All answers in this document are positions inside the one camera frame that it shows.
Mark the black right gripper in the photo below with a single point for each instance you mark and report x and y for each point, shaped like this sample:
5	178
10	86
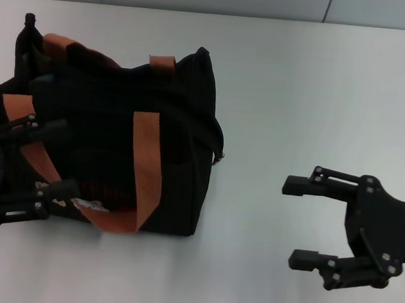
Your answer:
386	229

